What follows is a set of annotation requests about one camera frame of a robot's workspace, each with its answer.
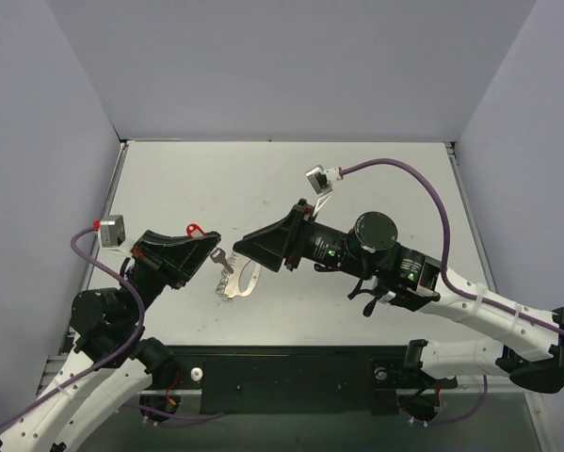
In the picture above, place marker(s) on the red key tag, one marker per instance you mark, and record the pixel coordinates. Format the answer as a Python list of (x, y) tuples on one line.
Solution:
[(194, 230)]

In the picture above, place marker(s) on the silver key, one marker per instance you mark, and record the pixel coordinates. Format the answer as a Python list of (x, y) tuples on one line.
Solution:
[(219, 256)]

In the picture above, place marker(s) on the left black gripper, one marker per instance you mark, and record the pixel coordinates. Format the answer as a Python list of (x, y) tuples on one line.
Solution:
[(146, 257)]

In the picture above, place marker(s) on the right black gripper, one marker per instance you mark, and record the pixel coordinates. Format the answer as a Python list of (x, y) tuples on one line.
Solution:
[(296, 235)]

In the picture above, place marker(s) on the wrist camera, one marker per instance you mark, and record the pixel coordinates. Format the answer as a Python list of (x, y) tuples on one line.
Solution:
[(111, 231), (322, 181)]

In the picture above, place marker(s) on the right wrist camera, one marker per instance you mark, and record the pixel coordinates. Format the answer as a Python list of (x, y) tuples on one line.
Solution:
[(322, 181)]

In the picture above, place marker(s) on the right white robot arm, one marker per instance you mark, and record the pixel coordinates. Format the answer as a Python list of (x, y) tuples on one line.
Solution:
[(522, 344)]

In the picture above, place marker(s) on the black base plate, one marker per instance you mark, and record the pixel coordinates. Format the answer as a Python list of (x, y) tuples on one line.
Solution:
[(295, 380)]

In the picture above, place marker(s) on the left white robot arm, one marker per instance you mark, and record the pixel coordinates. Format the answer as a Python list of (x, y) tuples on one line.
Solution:
[(111, 360)]

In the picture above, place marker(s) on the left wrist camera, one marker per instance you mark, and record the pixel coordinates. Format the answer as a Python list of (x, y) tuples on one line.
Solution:
[(111, 231)]

